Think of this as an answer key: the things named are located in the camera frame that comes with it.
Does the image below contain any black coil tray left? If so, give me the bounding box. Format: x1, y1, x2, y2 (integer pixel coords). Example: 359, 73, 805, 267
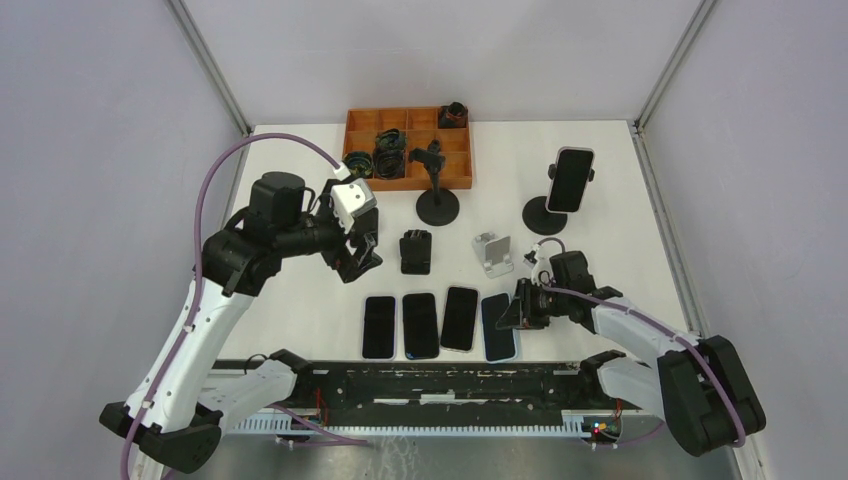
343, 150, 374, 179

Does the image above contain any grey folding stand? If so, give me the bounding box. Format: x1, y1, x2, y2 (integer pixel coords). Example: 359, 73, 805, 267
472, 232, 514, 279

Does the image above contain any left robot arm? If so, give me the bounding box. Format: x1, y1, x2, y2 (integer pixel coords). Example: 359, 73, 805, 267
100, 170, 381, 479

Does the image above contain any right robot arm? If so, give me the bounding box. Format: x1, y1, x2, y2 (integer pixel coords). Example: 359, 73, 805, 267
496, 250, 767, 457

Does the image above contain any white comb cable duct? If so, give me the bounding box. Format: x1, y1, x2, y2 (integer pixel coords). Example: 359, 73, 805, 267
231, 413, 598, 439

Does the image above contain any small black folding stand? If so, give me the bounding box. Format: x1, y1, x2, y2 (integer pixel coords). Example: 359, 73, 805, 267
357, 207, 379, 243

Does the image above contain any black coil tray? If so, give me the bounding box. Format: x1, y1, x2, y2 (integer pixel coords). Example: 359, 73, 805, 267
373, 150, 406, 180
374, 128, 407, 156
343, 150, 374, 179

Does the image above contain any black coil tray middle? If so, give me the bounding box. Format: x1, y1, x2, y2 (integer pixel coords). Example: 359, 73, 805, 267
374, 128, 407, 156

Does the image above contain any white pink case phone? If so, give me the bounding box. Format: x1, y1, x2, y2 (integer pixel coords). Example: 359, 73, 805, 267
440, 286, 479, 352

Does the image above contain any orange compartment tray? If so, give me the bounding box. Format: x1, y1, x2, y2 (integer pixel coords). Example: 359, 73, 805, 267
342, 104, 473, 191

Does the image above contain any round base stand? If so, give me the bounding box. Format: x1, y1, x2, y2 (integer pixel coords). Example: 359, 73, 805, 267
407, 139, 460, 227
522, 193, 571, 235

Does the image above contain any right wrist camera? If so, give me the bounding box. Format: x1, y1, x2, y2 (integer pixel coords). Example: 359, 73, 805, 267
524, 243, 546, 282

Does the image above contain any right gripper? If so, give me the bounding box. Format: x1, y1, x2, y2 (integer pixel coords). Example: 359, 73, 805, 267
496, 277, 570, 330

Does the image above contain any black coil tray front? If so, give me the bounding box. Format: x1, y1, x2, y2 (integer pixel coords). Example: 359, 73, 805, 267
373, 150, 406, 180

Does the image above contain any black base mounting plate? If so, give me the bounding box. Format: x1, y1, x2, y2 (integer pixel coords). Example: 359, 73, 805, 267
211, 361, 645, 429

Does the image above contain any black case phone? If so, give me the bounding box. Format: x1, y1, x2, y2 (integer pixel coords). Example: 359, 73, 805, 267
402, 293, 440, 360

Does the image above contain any black coil back corner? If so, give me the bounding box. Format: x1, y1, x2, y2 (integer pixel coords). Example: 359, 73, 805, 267
437, 102, 468, 129

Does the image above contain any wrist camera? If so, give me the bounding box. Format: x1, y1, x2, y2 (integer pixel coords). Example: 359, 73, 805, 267
524, 243, 546, 282
330, 178, 377, 231

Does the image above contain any blue case phone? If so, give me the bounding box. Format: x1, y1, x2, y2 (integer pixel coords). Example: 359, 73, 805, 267
481, 293, 518, 364

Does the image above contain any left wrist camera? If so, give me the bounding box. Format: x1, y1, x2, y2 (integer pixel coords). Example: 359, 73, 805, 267
330, 178, 377, 231

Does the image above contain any lavender case phone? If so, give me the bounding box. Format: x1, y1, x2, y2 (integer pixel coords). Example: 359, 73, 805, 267
361, 296, 397, 361

